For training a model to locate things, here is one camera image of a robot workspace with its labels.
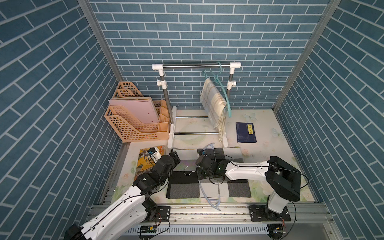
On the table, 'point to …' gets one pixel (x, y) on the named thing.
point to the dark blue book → (245, 133)
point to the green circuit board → (148, 229)
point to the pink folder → (140, 111)
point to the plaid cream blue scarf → (214, 105)
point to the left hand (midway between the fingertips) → (177, 157)
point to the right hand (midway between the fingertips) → (196, 173)
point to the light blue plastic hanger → (202, 193)
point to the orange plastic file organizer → (129, 127)
